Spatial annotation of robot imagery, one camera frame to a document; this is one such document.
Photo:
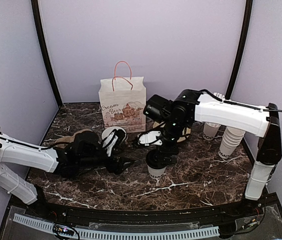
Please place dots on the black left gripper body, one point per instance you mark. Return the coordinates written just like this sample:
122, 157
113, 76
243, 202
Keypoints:
88, 162

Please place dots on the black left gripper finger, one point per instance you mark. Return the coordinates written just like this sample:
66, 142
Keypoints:
125, 165
126, 161

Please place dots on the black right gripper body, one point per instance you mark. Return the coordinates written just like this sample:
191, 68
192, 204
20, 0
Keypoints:
173, 148

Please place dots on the black coffee cup lid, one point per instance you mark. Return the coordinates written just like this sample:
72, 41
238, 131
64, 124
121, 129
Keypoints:
154, 160

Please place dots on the white paper cup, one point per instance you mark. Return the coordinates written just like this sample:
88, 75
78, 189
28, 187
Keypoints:
156, 173

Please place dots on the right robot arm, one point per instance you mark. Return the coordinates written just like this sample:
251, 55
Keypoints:
202, 106

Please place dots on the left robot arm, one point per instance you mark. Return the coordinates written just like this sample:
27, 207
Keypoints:
66, 157

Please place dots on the beige round plate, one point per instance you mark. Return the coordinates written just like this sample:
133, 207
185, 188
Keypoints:
185, 133

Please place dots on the white ceramic bowl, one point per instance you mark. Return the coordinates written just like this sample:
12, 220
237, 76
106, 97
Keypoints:
111, 132

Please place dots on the brown cardboard cup carrier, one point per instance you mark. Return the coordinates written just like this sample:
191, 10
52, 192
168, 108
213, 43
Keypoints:
77, 138

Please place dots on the paper cup holding straws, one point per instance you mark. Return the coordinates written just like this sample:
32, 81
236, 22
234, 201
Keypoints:
210, 130

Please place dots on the cream bear paper bag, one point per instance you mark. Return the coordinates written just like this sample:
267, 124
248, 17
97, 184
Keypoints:
122, 101

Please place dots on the stack of white paper cups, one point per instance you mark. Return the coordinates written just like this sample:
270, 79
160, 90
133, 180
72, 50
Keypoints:
231, 138

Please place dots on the white wrapped straws bundle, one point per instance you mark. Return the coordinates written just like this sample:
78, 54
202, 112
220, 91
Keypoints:
219, 95

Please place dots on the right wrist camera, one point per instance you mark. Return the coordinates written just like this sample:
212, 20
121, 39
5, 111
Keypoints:
150, 138

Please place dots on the black table front rail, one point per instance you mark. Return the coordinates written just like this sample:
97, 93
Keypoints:
224, 215

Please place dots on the grey slotted cable duct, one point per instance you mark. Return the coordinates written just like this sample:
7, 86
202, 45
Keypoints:
115, 231

